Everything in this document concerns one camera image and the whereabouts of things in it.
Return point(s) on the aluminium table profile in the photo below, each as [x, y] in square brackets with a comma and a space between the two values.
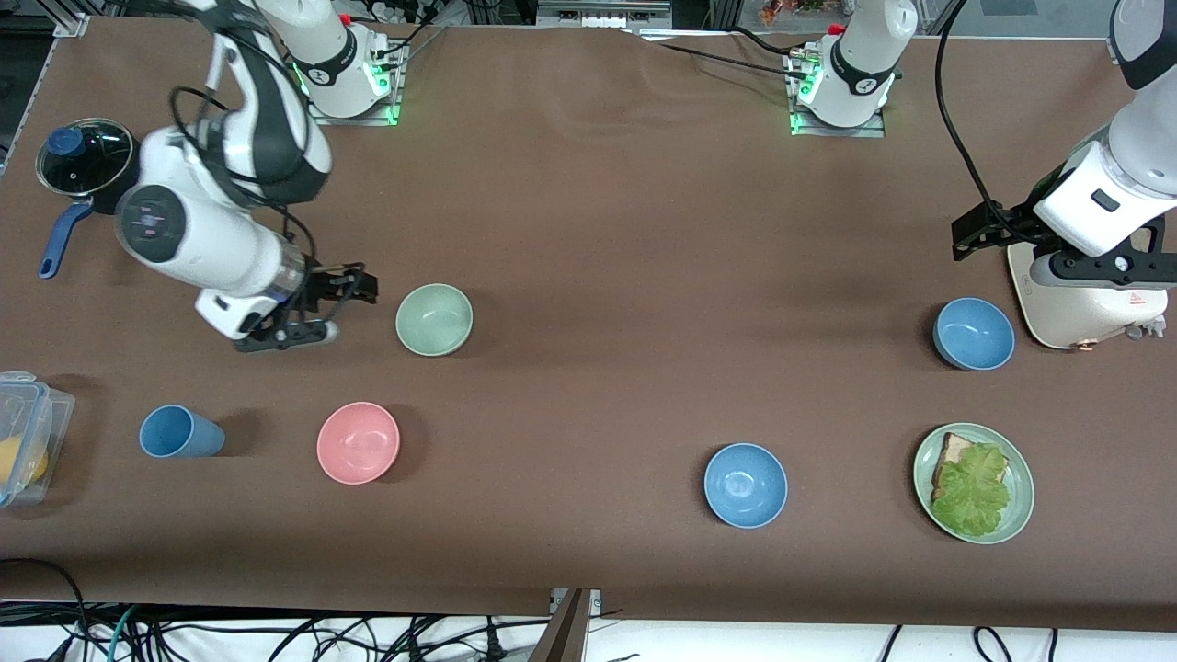
[565, 634]

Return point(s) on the green lettuce leaf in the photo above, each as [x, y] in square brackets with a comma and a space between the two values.
[973, 492]

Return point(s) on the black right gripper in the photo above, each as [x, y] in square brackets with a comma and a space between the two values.
[324, 284]

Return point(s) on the pink bowl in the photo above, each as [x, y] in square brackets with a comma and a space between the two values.
[358, 443]

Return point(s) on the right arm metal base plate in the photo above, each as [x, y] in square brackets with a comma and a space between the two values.
[391, 101]

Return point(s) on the blue bowl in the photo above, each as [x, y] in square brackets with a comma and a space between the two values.
[745, 485]
[974, 333]

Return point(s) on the black pot with glass lid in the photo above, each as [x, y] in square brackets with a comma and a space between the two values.
[92, 165]

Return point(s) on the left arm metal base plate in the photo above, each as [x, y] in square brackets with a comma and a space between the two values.
[874, 129]

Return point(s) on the bread slice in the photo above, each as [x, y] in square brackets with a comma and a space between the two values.
[956, 449]

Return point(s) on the cream toaster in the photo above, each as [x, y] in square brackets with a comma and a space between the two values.
[1076, 317]

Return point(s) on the green bowl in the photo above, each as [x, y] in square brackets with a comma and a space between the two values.
[434, 320]

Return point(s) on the green plate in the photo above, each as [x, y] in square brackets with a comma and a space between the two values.
[1021, 496]

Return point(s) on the blue cup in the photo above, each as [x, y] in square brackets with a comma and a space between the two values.
[179, 432]

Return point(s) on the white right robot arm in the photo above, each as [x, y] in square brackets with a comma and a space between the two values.
[184, 230]

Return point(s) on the aluminium frame profile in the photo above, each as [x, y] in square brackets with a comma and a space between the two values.
[72, 23]

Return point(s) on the brown table cloth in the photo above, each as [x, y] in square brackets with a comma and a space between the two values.
[588, 230]

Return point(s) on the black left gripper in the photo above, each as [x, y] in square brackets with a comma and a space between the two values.
[1009, 224]

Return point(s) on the white power strip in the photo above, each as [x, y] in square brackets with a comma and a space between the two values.
[598, 18]

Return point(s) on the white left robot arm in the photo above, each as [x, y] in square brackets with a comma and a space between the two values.
[1126, 175]

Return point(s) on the clear plastic food container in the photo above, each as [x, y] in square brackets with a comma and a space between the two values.
[57, 432]

